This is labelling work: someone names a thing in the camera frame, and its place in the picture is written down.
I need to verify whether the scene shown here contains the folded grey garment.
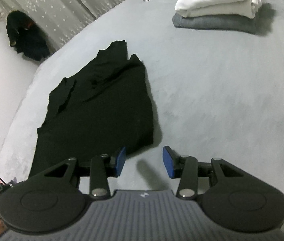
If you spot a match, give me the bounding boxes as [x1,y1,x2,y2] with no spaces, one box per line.
[172,3,277,36]

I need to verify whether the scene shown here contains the black clothes hanging in corner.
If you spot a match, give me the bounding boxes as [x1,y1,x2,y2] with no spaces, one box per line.
[6,10,50,61]

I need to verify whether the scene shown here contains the black garment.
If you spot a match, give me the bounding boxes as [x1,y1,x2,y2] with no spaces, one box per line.
[29,40,154,176]

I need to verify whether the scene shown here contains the grey bed sheet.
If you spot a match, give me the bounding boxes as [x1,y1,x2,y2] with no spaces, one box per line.
[0,0,284,239]

